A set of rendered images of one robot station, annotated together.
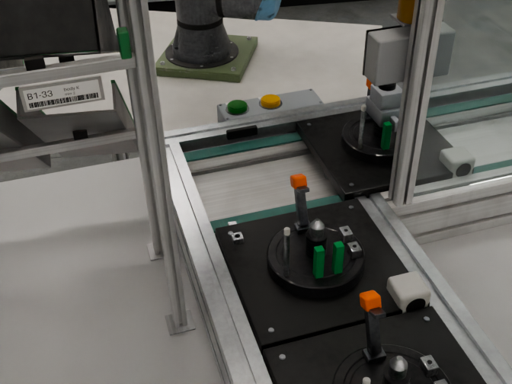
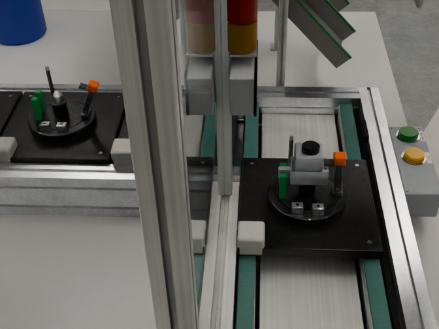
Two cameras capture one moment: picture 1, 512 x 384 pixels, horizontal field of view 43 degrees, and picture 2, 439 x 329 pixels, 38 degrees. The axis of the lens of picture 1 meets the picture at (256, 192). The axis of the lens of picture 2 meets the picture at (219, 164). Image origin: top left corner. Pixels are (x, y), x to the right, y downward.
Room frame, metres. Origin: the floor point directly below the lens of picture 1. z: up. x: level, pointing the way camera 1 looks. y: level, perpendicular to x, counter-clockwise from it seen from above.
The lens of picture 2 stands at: (1.15, -1.07, 1.76)
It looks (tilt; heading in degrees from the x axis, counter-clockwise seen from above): 40 degrees down; 111
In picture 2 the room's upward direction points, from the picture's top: 2 degrees counter-clockwise
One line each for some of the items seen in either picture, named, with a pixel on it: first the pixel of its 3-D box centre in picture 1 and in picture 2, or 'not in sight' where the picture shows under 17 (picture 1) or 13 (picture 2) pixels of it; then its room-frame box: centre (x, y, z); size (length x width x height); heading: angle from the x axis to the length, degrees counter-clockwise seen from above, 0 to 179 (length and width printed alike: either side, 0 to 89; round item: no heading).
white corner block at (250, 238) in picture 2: not in sight; (250, 237); (0.92, -0.35, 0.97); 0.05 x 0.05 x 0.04; 16
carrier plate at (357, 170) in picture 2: (379, 147); (306, 203); (0.99, -0.23, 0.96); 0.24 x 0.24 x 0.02; 16
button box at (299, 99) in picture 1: (270, 116); (411, 169); (1.16, -0.03, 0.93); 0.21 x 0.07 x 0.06; 106
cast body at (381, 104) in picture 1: (388, 102); (303, 161); (0.98, -0.23, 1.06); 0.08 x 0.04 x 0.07; 16
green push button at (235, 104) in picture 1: (237, 108); (407, 135); (1.14, 0.03, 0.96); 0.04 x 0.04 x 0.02
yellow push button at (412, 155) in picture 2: (270, 103); (413, 156); (1.16, -0.03, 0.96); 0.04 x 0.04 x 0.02
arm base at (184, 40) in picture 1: (200, 33); not in sight; (1.56, 0.13, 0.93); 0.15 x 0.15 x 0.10
